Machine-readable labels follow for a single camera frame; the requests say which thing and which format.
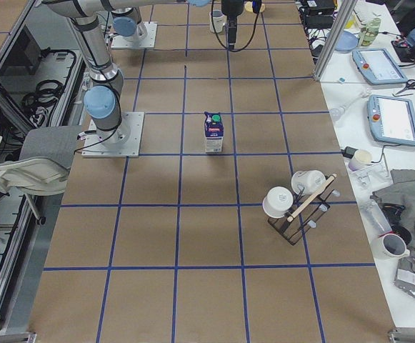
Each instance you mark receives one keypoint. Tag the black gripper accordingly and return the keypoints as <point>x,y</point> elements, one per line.
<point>231,8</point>

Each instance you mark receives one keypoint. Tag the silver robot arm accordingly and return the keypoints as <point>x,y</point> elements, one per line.
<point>102,101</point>
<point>127,22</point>

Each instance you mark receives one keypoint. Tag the blue milk carton green cap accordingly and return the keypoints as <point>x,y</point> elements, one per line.
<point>213,132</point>

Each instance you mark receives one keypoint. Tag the white cup lavender base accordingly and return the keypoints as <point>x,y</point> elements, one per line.
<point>359,160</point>

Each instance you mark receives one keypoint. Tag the light blue bowl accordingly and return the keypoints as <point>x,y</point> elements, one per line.
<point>347,42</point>

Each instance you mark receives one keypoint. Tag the green glass jar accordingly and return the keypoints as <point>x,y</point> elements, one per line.
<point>368,33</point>

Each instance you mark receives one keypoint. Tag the white plastic spoon tool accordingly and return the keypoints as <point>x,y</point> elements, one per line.
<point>337,112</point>

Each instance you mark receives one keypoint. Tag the upper blue teach pendant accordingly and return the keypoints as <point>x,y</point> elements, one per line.
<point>378,67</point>

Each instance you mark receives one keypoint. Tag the blue teach pendant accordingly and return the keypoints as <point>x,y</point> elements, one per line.
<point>378,67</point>
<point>391,120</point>

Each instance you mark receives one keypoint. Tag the black power adapter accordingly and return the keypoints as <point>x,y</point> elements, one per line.
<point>348,152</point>

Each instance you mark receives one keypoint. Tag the lower blue teach pendant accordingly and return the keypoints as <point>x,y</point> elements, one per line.
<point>391,120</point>

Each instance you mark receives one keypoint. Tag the black scissors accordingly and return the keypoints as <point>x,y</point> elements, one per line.
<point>410,85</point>

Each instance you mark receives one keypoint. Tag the grey office chair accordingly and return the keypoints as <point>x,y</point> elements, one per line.
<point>44,164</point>

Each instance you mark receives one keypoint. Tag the clear plastic bottle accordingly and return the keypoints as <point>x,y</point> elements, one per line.
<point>376,218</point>

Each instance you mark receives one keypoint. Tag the white mug red rim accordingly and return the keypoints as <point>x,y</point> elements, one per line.
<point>389,246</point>

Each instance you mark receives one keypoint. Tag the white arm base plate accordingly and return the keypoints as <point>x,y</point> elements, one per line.
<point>119,43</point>
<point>125,141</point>

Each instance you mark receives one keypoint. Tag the aluminium frame post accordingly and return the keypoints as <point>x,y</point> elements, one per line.
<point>344,13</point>

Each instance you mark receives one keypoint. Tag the wooden rack handle rod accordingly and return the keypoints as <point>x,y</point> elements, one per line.
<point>312,197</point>

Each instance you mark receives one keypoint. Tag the black wire mug rack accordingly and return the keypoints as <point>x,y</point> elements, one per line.
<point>294,231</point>

